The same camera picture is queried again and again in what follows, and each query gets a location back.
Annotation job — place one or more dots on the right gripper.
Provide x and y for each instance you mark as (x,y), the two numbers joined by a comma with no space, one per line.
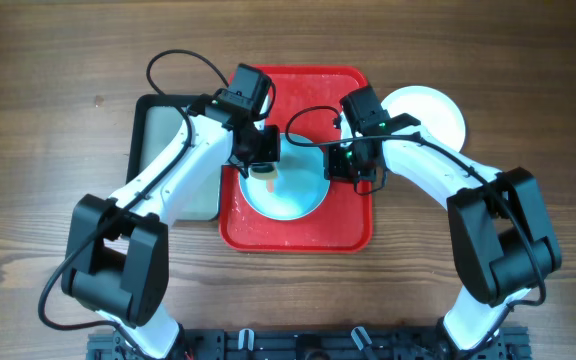
(333,168)

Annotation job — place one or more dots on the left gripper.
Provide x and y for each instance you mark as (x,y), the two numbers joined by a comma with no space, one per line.
(271,152)

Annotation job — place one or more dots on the green yellow sponge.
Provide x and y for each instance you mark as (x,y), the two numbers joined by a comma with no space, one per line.
(265,171)

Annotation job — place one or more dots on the light blue plate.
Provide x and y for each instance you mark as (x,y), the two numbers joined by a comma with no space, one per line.
(297,191)

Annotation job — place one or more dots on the white plate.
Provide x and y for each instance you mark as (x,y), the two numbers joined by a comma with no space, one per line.
(438,113)

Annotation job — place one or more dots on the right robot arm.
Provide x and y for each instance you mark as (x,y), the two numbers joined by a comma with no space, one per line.
(503,241)

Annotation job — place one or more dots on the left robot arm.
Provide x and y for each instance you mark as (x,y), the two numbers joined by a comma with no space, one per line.
(117,258)

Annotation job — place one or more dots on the red plastic tray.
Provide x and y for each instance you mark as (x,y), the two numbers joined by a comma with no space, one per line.
(343,223)

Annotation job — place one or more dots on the black water tray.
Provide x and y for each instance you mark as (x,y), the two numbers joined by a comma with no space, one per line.
(156,121)

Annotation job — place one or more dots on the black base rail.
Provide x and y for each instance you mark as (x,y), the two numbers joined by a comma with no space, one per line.
(399,344)

